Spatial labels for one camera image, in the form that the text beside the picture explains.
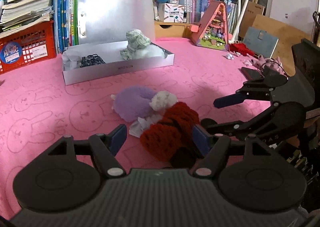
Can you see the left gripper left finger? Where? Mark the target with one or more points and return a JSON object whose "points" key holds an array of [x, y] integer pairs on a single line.
{"points": [[102, 149]]}

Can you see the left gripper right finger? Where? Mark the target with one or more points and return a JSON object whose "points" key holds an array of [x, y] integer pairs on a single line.
{"points": [[216, 150]]}

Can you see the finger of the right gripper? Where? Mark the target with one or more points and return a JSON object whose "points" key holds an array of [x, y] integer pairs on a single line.
{"points": [[265, 126], [251, 90]]}

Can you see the red knitted item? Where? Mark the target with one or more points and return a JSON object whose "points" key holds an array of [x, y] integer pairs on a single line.
{"points": [[172, 132]]}

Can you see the white cloth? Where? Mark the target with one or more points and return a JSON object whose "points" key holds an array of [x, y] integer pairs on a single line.
{"points": [[162, 101]]}

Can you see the dark blue floral pouch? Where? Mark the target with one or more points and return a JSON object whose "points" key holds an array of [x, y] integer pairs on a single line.
{"points": [[91, 60]]}

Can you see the green patterned cloth bundle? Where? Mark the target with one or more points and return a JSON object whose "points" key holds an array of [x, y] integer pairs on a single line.
{"points": [[136, 40]]}

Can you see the pink plush toy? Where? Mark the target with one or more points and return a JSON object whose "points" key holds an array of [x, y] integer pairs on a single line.
{"points": [[262, 63]]}

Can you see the red fabric item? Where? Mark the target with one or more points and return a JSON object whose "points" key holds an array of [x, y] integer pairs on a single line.
{"points": [[241, 48]]}

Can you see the blue grey board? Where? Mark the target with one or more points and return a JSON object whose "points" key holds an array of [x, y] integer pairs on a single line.
{"points": [[260, 42]]}

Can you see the pink cardboard toy house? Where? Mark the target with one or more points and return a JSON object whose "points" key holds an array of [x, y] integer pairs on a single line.
{"points": [[212, 30]]}

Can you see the pink bunny blanket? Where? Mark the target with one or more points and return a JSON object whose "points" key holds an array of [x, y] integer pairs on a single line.
{"points": [[37, 108]]}

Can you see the white storage box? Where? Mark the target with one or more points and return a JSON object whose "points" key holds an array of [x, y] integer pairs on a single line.
{"points": [[113, 64]]}

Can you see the wooden drawer shelf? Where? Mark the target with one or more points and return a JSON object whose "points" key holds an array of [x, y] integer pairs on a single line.
{"points": [[172, 30]]}

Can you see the white printed stationery box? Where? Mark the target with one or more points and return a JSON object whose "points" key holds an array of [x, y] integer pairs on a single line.
{"points": [[169, 12]]}

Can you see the red plastic crate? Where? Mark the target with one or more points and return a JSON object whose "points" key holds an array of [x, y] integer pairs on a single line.
{"points": [[32, 45]]}

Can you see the upright blue green books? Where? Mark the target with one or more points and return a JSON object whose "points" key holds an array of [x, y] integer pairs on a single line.
{"points": [[65, 24]]}

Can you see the stack of paper books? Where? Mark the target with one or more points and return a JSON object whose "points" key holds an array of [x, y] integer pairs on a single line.
{"points": [[17, 15]]}

